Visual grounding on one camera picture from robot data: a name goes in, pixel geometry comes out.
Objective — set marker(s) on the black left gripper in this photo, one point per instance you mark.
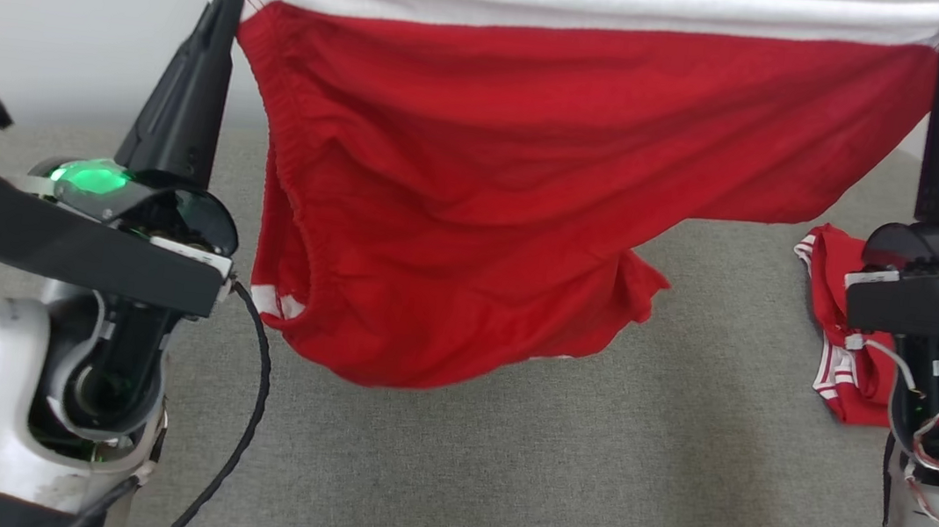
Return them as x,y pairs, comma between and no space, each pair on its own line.
166,207

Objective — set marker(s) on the red shorts with white stripes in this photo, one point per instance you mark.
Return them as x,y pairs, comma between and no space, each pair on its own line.
829,287

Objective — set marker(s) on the red shorts with white waistband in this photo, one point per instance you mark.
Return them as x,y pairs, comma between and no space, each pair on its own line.
489,168

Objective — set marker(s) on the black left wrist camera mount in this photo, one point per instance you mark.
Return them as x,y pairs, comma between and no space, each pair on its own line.
39,237

